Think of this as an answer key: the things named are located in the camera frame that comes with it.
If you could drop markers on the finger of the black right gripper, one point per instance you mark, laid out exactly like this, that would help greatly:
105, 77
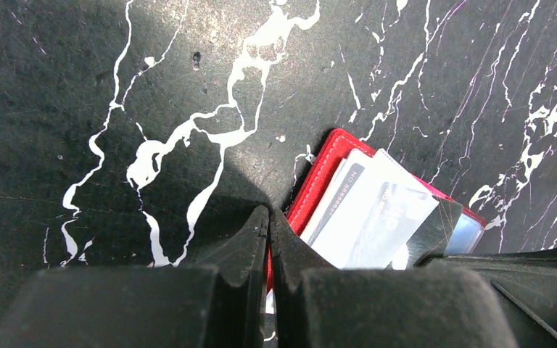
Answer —
526, 286

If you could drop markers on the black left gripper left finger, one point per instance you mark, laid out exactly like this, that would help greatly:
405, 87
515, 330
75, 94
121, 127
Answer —
218, 302

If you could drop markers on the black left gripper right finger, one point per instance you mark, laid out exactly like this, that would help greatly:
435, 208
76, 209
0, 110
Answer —
318, 305

